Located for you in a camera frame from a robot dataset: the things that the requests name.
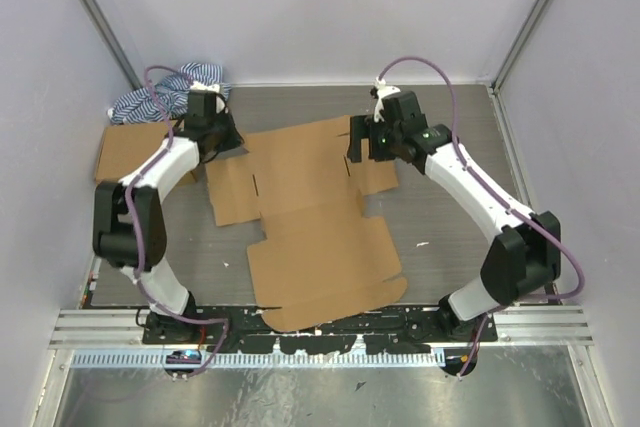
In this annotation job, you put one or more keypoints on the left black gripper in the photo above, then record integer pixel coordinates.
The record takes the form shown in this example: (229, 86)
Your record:
(236, 141)

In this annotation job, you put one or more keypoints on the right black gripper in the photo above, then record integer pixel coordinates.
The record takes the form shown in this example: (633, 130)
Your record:
(363, 127)

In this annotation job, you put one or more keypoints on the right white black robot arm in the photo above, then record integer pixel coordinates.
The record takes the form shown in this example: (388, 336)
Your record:
(523, 254)

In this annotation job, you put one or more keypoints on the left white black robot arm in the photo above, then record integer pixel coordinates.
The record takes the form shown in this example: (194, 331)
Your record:
(128, 227)

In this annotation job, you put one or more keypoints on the closed brown cardboard box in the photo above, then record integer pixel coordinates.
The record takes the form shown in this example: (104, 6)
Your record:
(126, 149)

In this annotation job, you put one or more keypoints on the blue white striped cloth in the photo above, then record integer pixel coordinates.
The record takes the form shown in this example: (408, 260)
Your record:
(138, 106)

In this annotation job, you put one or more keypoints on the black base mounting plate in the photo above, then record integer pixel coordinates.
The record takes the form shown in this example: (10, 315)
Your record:
(396, 329)

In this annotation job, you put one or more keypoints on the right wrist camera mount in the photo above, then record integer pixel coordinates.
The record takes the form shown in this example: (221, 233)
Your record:
(380, 91)

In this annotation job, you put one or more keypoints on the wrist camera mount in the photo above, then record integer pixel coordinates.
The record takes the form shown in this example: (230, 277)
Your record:
(380, 91)
(197, 86)

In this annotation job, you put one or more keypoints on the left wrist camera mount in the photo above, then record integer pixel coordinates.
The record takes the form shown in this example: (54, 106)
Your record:
(197, 86)

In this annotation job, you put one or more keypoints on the right aluminium frame post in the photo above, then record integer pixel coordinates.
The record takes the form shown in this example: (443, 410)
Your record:
(533, 19)

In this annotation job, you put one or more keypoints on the aluminium frame post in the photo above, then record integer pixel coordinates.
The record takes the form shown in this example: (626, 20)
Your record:
(111, 42)
(533, 19)

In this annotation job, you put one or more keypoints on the left aluminium frame post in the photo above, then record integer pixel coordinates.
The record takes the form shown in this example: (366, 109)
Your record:
(111, 42)

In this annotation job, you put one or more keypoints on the slotted grey cable duct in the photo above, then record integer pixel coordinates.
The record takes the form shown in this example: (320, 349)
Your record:
(191, 359)

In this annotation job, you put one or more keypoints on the aluminium front rail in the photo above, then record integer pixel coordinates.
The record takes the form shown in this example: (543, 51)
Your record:
(521, 325)

